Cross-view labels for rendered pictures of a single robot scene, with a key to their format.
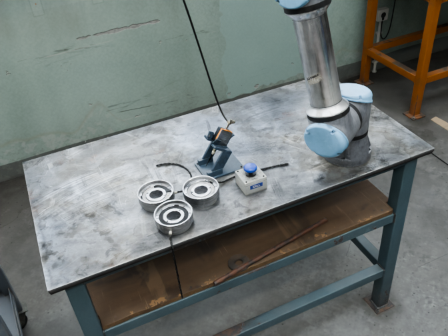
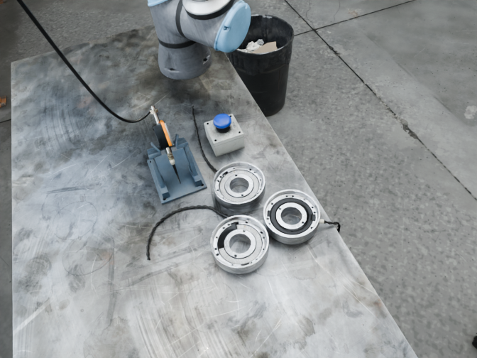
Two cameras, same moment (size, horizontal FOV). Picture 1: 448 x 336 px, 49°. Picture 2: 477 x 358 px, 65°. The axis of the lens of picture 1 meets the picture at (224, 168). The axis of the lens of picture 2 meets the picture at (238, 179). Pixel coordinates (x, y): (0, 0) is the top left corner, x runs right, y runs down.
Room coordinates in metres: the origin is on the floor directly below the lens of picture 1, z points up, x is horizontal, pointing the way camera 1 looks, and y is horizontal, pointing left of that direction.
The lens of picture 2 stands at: (1.04, 0.51, 1.44)
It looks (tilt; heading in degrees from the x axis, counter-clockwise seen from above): 53 degrees down; 275
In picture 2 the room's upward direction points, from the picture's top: 7 degrees counter-clockwise
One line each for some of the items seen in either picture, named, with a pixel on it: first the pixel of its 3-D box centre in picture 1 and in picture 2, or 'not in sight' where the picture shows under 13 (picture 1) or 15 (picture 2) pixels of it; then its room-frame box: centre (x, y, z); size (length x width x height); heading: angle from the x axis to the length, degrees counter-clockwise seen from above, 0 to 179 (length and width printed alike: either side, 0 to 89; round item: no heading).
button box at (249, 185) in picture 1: (253, 179); (223, 133); (1.12, -0.08, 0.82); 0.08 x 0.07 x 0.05; 111
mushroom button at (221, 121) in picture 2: (250, 172); (223, 126); (1.12, -0.08, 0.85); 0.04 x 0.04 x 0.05
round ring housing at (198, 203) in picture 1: (201, 192); (239, 187); (1.09, 0.07, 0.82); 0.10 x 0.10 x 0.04
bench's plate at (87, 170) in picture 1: (221, 157); (151, 175); (1.29, 0.00, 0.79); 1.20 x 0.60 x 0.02; 111
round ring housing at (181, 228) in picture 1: (174, 217); (291, 217); (0.99, 0.15, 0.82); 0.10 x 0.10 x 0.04
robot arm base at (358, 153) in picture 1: (347, 139); (182, 47); (1.24, -0.39, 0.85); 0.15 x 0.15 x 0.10
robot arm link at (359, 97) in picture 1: (349, 108); (175, 6); (1.23, -0.38, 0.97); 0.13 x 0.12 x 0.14; 144
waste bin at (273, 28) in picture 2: not in sight; (259, 69); (1.02, -1.12, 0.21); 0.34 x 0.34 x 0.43
